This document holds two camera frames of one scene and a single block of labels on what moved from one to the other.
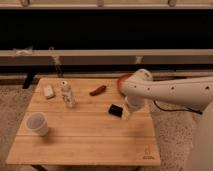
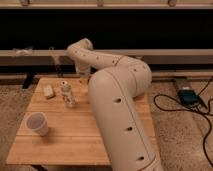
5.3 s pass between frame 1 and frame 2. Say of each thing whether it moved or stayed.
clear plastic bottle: stayed
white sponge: stayed
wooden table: stayed
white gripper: moved
